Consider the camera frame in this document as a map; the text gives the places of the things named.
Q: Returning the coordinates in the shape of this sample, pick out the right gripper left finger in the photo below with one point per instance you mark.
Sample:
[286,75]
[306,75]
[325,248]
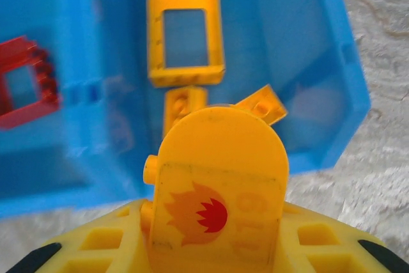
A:
[134,254]

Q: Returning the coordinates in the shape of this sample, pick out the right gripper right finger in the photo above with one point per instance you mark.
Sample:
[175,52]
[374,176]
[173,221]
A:
[287,254]

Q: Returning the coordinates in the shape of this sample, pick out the orange rounded flame sign piece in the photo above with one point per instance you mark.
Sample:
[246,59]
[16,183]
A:
[217,145]

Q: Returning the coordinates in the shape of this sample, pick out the orange lego brick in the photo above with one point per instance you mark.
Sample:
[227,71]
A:
[183,106]
[262,103]

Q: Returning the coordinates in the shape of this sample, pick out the red lego window frame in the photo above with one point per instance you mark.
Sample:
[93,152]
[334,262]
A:
[48,78]

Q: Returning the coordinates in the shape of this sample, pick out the orange lego window frame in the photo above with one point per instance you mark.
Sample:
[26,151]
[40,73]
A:
[153,30]

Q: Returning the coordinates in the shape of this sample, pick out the blue plastic bin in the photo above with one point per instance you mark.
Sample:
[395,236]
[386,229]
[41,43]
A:
[271,30]
[32,174]

